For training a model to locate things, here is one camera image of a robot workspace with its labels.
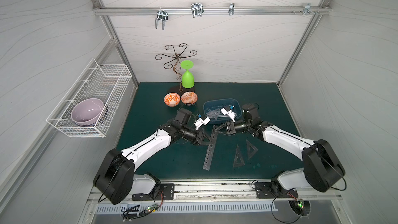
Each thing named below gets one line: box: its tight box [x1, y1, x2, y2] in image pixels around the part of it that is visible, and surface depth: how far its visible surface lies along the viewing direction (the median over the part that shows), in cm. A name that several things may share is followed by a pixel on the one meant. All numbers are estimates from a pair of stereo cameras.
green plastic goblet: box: [180, 59, 195, 89], surface depth 93 cm
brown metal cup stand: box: [155, 43, 198, 92], surface depth 95 cm
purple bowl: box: [70, 98, 105, 126], surface depth 62 cm
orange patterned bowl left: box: [163, 92, 181, 108], surface depth 110 cm
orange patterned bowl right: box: [180, 91, 198, 107], surface depth 111 cm
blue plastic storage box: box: [203, 98, 243, 125], surface depth 104 cm
